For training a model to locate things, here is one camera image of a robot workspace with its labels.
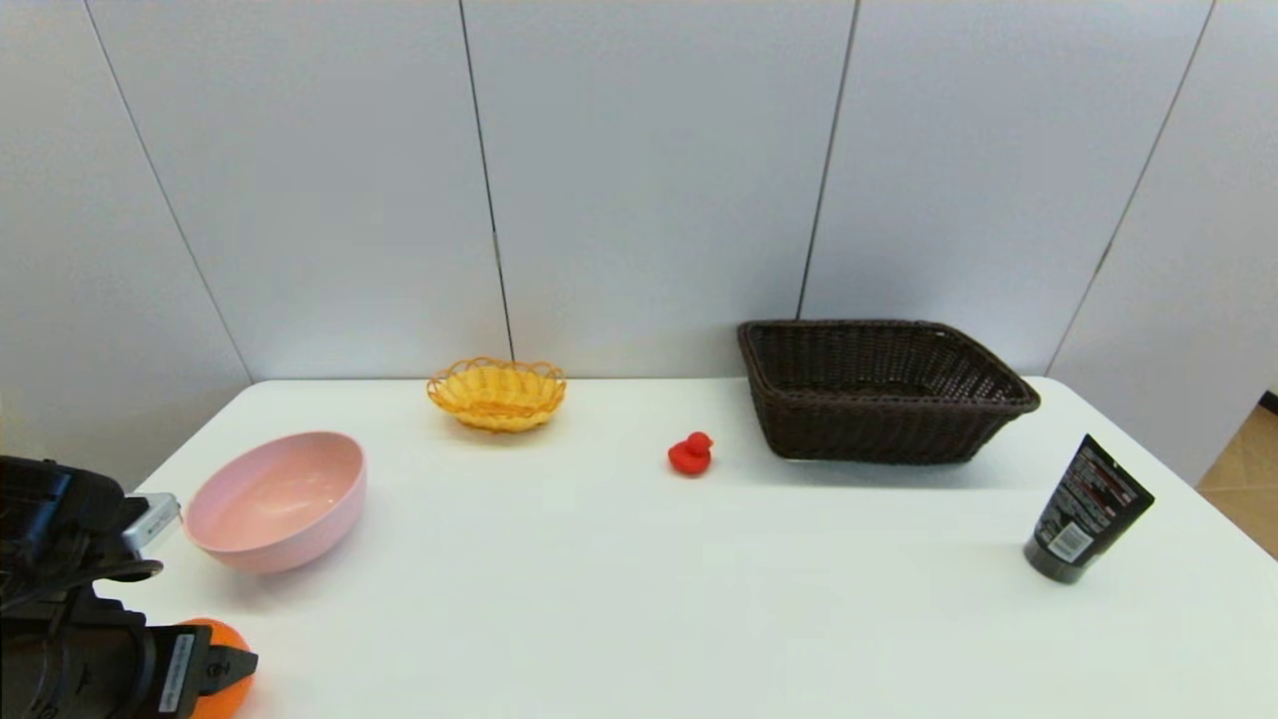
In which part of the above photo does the red rubber duck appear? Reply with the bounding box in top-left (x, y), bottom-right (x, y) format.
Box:
top-left (667, 431), bottom-right (715, 477)

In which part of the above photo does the orange fruit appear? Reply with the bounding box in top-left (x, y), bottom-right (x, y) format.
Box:
top-left (172, 618), bottom-right (257, 719)

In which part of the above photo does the pink bowl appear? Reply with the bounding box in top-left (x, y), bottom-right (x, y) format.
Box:
top-left (184, 430), bottom-right (368, 575)

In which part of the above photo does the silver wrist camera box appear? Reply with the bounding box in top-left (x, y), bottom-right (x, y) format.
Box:
top-left (122, 491), bottom-right (184, 553)

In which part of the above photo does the dark brown wicker basket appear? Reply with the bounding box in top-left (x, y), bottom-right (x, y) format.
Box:
top-left (737, 319), bottom-right (1041, 466)

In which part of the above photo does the black cosmetic tube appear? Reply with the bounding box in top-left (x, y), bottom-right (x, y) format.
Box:
top-left (1023, 433), bottom-right (1156, 585)

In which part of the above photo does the small yellow woven basket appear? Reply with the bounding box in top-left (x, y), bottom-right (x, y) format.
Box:
top-left (426, 357), bottom-right (567, 433)

